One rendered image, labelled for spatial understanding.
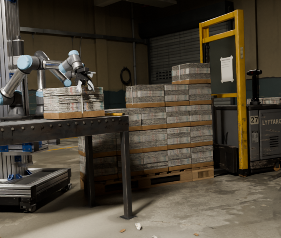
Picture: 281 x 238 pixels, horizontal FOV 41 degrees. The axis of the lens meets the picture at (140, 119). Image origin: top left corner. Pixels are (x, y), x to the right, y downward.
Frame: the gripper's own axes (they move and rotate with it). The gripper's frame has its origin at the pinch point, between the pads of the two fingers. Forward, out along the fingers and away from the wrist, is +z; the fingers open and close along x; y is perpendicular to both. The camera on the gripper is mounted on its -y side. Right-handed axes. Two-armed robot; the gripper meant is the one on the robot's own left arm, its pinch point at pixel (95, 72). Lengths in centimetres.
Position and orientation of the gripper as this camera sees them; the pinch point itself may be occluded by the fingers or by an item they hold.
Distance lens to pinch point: 409.9
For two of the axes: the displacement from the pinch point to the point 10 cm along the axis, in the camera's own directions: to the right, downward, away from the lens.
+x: 2.3, 1.8, -9.6
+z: 9.7, -0.5, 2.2
